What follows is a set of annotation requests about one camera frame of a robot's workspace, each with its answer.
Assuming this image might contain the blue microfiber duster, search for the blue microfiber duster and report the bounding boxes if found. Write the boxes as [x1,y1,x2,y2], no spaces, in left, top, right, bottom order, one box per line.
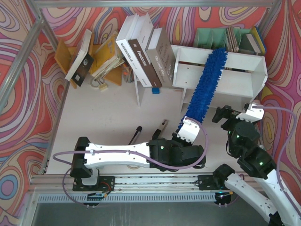
[184,48,228,123]

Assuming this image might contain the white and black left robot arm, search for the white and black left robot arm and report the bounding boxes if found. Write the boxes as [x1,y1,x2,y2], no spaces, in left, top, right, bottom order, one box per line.
[70,137,206,186]

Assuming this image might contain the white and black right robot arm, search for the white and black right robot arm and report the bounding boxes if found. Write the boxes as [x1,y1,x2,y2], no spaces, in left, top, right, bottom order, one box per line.
[212,104,301,226]

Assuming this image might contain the white wooden bookshelf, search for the white wooden bookshelf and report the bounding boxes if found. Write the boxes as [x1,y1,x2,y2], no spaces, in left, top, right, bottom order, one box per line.
[133,44,269,113]

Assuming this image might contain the black and beige stapler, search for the black and beige stapler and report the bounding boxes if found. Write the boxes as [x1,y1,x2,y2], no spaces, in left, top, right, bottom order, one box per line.
[152,119,168,140]

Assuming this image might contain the blue pencil sharpener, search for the blue pencil sharpener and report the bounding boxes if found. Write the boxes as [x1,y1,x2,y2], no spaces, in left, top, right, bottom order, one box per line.
[151,88,160,95]

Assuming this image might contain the brown notebooks in organizer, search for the brown notebooks in organizer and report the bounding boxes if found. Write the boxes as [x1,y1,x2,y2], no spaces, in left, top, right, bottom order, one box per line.
[226,26,239,53]

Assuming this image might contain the green desk organizer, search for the green desk organizer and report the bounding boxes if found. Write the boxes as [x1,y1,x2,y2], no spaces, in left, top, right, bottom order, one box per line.
[193,28,257,55]

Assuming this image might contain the grey and blue book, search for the grey and blue book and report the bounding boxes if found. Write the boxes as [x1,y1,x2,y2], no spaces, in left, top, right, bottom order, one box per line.
[245,26,267,56]

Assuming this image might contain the grey Lonely One book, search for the grey Lonely One book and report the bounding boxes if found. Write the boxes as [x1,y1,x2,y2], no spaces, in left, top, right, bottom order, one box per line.
[146,27,176,88]

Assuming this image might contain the brown Fredonia book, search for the brown Fredonia book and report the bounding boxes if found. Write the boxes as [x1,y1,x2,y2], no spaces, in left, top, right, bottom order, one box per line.
[128,39,162,88]

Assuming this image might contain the beige binder clip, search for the beige binder clip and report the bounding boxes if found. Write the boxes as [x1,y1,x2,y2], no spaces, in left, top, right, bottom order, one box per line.
[98,81,108,91]

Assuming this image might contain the clear tape roll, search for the clear tape roll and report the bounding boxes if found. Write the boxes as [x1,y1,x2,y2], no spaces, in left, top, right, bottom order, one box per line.
[90,78,103,88]

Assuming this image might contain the yellow worn paperback stack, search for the yellow worn paperback stack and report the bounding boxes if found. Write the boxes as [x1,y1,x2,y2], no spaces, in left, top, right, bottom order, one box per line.
[91,31,124,80]

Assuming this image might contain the white Mademoiselle book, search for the white Mademoiselle book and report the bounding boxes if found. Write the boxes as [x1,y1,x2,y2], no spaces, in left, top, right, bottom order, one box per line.
[116,14,152,87]

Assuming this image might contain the white and black leaning book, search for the white and black leaning book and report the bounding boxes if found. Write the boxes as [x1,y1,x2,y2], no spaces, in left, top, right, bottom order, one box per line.
[65,29,94,87]

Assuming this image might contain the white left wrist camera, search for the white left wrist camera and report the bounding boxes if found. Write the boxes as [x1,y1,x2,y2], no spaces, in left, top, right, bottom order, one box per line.
[176,116,201,144]

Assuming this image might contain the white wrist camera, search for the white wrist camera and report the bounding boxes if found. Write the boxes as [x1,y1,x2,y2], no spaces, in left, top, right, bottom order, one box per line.
[176,116,201,144]
[238,103,264,123]

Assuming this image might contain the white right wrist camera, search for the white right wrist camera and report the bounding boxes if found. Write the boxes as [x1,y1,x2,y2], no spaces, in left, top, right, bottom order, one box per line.
[238,103,264,123]

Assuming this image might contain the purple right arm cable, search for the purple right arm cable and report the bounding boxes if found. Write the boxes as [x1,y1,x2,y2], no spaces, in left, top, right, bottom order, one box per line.
[253,105,299,212]

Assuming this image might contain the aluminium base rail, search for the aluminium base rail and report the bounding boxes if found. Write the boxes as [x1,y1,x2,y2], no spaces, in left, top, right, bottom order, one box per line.
[29,173,286,203]

